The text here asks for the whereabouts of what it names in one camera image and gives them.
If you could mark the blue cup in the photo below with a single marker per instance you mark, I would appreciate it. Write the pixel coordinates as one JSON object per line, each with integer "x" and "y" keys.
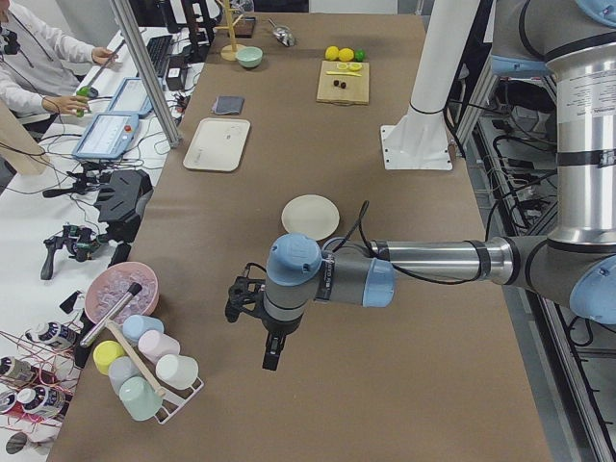
{"x": 136, "y": 325}

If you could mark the wooden mug tree stand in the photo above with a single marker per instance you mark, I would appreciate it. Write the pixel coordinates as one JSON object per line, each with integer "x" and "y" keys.
{"x": 233, "y": 12}

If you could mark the aluminium frame post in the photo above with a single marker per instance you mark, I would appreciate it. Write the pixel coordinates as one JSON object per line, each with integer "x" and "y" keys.
{"x": 130, "y": 30}

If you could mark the dark wooden box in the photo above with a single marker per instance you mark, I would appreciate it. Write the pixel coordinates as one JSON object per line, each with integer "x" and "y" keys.
{"x": 244, "y": 29}

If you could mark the black gripper stand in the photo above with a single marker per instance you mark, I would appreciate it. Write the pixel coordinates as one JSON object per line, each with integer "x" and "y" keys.
{"x": 121, "y": 203}

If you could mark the black keyboard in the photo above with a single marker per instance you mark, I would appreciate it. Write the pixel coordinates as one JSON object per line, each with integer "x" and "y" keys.
{"x": 157, "y": 49}

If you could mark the yellow cup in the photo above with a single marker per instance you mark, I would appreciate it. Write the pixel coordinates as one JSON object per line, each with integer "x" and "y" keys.
{"x": 105, "y": 353}

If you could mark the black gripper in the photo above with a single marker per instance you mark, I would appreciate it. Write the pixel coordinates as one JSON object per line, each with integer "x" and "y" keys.
{"x": 278, "y": 328}

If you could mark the blue teach pendant tablet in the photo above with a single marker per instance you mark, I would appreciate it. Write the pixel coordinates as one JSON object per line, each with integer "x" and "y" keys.
{"x": 107, "y": 137}

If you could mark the grey translucent cup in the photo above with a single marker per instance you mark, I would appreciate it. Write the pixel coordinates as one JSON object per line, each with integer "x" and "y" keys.
{"x": 122, "y": 369}

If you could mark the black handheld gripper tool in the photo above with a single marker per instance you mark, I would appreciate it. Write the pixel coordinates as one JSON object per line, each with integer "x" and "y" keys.
{"x": 80, "y": 242}

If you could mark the mint green cup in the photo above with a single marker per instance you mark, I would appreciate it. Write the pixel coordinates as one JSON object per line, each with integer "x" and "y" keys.
{"x": 139, "y": 398}

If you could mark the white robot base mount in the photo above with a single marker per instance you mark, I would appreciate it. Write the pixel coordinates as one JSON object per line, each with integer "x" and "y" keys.
{"x": 420, "y": 139}

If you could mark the round cream plate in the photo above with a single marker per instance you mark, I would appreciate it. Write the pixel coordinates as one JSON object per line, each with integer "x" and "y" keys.
{"x": 313, "y": 215}

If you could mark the yellow lemon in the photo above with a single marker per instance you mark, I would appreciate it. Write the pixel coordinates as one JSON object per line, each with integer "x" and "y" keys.
{"x": 332, "y": 53}
{"x": 346, "y": 55}

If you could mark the pink bowl with ice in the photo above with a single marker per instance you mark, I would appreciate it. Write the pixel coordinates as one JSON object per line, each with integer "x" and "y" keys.
{"x": 107, "y": 288}

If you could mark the metal scoop with black handle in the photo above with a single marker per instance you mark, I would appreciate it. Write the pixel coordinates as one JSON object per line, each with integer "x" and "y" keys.
{"x": 87, "y": 340}

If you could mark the person in white shirt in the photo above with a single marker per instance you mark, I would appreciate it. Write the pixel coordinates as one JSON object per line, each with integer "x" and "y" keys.
{"x": 34, "y": 79}

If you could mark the folded grey cloth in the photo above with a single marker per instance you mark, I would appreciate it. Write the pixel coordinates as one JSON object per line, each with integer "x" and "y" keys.
{"x": 228, "y": 105}

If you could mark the cream rabbit tray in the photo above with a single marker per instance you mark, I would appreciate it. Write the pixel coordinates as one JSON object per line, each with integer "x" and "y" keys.
{"x": 217, "y": 144}

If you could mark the wooden rack handle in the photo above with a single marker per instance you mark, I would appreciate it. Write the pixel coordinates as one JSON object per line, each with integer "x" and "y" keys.
{"x": 145, "y": 371}

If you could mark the green lime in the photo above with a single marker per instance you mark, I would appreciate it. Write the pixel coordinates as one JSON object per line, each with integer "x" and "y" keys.
{"x": 359, "y": 55}

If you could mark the white cup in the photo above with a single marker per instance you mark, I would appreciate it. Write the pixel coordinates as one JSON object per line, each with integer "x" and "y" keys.
{"x": 178, "y": 371}

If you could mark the yellow plastic knife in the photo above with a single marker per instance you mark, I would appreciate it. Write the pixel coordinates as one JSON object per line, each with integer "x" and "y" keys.
{"x": 343, "y": 73}

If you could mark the wooden cutting board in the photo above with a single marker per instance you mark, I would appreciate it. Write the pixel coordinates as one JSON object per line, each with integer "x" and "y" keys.
{"x": 357, "y": 91}

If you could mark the white wire cup rack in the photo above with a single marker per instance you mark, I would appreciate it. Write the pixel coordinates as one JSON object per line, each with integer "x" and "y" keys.
{"x": 175, "y": 400}

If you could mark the pink cup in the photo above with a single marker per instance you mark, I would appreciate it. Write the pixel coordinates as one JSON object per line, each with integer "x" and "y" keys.
{"x": 153, "y": 345}

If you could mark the mint green bowl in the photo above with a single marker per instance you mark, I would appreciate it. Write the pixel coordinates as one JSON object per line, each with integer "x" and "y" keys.
{"x": 249, "y": 56}

